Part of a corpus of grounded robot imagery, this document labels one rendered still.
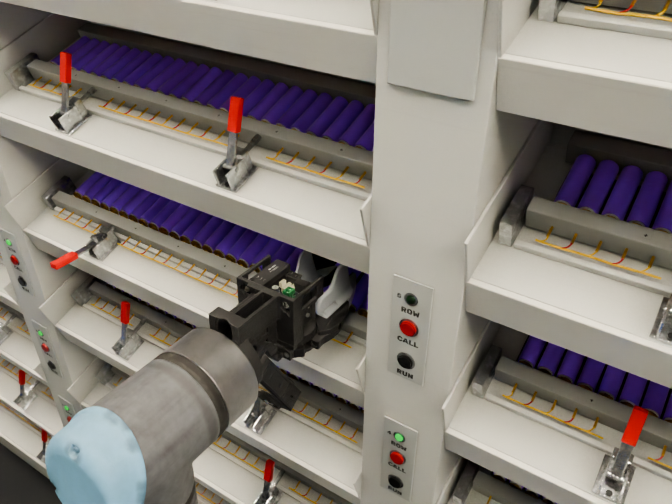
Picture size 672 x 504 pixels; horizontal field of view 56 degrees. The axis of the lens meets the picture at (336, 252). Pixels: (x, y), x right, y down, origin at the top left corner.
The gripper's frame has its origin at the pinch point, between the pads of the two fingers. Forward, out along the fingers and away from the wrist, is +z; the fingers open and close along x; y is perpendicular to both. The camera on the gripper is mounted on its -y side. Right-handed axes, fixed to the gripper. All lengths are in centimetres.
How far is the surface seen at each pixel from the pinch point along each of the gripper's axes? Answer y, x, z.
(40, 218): -5, 51, -6
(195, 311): -6.4, 16.2, -8.2
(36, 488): -100, 89, -4
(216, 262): -2.0, 16.8, -3.1
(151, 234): -1.9, 28.8, -3.0
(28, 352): -44, 71, -4
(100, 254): -5.2, 34.9, -7.3
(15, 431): -82, 93, -3
